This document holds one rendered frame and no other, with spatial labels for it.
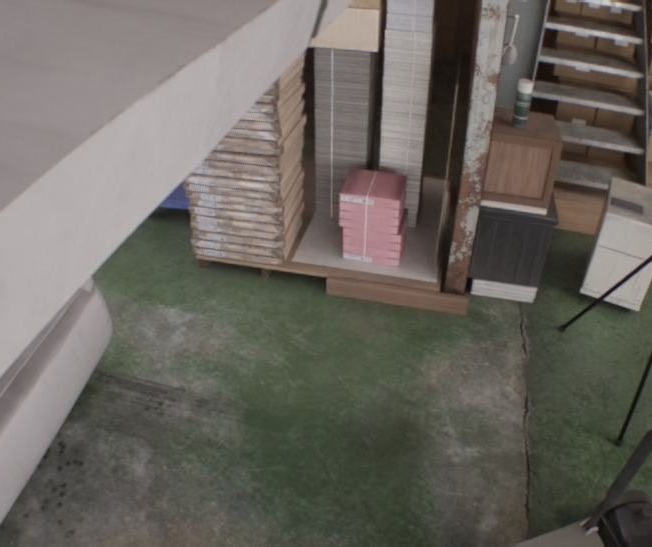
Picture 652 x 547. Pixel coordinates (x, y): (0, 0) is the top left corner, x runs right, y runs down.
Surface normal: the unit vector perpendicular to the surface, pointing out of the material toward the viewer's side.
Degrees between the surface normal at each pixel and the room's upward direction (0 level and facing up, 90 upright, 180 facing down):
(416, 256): 0
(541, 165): 90
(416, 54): 90
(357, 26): 90
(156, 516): 0
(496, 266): 90
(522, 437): 0
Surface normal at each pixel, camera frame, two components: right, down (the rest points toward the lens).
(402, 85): -0.24, 0.61
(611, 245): -0.47, 0.55
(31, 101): 0.17, -0.72
